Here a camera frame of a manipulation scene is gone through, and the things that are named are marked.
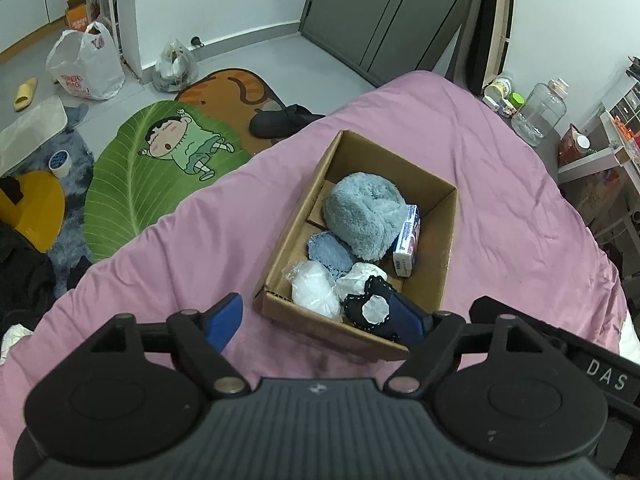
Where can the black clothing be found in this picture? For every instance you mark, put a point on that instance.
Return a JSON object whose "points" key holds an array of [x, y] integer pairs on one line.
{"points": [[22, 280]]}

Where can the green leaf cartoon rug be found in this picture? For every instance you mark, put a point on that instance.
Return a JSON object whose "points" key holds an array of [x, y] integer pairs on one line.
{"points": [[130, 185]]}

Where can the white-lidded bottle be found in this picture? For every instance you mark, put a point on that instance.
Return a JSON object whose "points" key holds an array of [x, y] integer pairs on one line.
{"points": [[582, 144]]}

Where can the white shelf unit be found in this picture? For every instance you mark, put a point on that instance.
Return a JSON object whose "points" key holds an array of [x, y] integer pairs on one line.
{"points": [[600, 160]]}

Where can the tape roll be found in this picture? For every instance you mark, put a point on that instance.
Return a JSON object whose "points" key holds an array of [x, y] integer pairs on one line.
{"points": [[60, 162]]}

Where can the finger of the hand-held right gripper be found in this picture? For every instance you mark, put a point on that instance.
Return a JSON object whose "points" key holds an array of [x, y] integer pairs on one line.
{"points": [[542, 332]]}

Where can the orange snack bag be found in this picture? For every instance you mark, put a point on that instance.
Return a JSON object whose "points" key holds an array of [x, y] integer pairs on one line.
{"points": [[569, 147]]}

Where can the white crumpled cloth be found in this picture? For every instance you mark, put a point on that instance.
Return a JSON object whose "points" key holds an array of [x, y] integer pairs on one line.
{"points": [[12, 342]]}

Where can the brown cardboard box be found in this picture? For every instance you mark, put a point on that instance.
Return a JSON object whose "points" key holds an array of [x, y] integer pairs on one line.
{"points": [[430, 240]]}

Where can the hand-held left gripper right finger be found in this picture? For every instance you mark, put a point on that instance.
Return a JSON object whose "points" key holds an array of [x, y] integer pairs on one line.
{"points": [[407, 321]]}

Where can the small orange cardboard box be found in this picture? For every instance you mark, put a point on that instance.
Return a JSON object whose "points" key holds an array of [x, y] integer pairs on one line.
{"points": [[80, 12]]}

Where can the wooden framed board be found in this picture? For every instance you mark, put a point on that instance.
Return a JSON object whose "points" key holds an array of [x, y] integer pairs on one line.
{"points": [[492, 25]]}

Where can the white plastic shopping bag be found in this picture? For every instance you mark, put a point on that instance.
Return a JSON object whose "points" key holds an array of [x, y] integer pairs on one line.
{"points": [[85, 65]]}

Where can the grey wardrobe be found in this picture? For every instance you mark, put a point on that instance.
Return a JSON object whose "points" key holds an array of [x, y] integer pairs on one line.
{"points": [[390, 15]]}

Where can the clear plastic trash bag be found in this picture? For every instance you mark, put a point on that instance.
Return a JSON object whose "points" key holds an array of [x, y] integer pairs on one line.
{"points": [[175, 67]]}

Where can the grey-blue shaggy rug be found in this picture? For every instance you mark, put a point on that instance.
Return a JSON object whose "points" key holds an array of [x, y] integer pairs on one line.
{"points": [[75, 200]]}

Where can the orange cat rug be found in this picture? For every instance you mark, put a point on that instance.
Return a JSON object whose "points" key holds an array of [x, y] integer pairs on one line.
{"points": [[225, 90]]}

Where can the clear bag of white stuffing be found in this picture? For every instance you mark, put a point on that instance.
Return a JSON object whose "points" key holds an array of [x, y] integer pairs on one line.
{"points": [[315, 290]]}

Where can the yellow slipper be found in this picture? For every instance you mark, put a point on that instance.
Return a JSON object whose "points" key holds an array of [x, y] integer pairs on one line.
{"points": [[25, 94]]}

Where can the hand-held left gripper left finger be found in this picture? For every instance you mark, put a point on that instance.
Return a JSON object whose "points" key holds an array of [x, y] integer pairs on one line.
{"points": [[225, 321]]}

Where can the blue tissue packet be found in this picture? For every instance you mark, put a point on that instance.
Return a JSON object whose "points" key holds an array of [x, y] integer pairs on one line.
{"points": [[406, 240]]}

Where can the white paper wad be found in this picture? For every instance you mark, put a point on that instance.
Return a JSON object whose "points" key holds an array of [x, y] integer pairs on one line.
{"points": [[357, 280]]}

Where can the white flat cushion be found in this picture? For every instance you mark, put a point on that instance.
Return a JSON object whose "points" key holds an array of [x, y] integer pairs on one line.
{"points": [[30, 132]]}

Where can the black slipper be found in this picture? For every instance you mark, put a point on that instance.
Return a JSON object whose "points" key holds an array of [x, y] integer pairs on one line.
{"points": [[280, 121]]}

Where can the black stitched pillow white patch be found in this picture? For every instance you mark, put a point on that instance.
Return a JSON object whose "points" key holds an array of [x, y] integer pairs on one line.
{"points": [[360, 315]]}

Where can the yellow round stool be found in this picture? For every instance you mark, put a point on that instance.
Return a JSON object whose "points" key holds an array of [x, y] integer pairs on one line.
{"points": [[37, 207]]}

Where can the clear plastic water jar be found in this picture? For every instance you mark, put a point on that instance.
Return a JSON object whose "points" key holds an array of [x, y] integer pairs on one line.
{"points": [[537, 112]]}

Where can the blue denim stitched pillow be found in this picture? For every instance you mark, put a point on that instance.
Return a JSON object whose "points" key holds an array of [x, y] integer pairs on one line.
{"points": [[330, 252]]}

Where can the fluffy grey-blue plush cloth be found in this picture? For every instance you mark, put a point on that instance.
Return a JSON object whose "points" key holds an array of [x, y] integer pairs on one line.
{"points": [[365, 215]]}

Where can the pink blanket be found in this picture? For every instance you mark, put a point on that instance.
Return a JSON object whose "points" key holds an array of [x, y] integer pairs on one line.
{"points": [[500, 200]]}

